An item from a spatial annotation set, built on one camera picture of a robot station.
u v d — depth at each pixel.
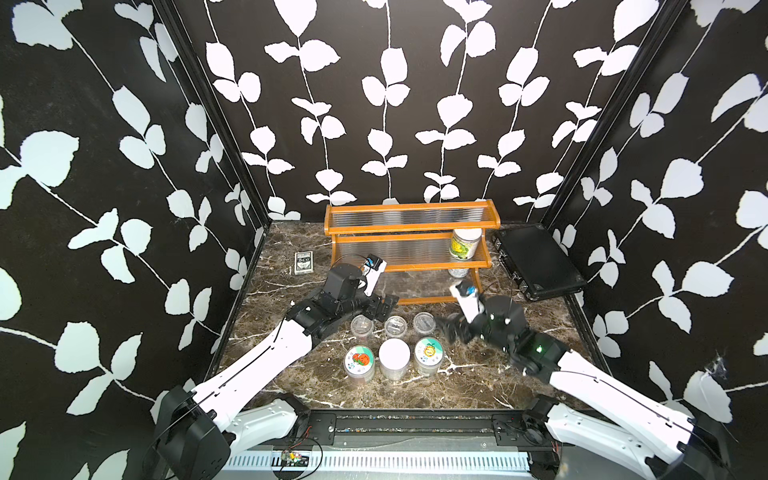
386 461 0.70
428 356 0.78
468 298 0.64
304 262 1.07
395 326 0.86
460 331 0.67
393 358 0.77
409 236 0.97
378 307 0.67
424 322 0.88
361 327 0.86
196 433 0.37
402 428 0.76
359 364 0.77
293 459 0.70
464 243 0.85
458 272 1.00
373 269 0.66
